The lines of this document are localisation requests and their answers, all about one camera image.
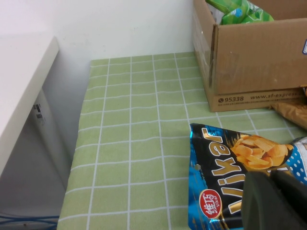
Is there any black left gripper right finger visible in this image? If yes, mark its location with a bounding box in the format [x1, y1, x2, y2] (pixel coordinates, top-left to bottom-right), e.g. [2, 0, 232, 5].
[272, 169, 307, 210]

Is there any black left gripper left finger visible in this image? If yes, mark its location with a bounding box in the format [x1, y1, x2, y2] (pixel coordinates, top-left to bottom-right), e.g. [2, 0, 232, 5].
[242, 171, 307, 230]

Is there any blue dotted bag white label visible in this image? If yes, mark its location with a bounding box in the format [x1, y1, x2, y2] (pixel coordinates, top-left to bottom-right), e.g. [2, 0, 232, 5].
[286, 136, 307, 185]

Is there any black blue Vikar chip bag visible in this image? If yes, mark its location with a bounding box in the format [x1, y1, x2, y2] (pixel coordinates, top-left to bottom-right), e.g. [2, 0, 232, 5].
[188, 123, 307, 230]

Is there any brown wafer bar wrapper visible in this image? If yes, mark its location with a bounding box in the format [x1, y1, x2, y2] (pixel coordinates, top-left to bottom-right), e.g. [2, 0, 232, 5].
[271, 99, 307, 131]

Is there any cardboard box with printed web address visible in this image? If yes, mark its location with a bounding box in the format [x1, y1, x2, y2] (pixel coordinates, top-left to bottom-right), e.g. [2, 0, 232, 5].
[193, 0, 307, 113]

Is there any green checked tablecloth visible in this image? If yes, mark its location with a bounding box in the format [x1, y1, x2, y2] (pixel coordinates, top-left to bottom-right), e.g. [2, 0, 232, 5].
[57, 52, 307, 230]

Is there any green chip bag showing front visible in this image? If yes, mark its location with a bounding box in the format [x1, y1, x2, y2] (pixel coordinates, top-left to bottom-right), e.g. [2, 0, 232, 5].
[206, 0, 274, 26]

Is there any white desk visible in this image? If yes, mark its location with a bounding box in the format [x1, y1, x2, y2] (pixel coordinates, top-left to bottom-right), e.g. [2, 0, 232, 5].
[0, 35, 72, 216]

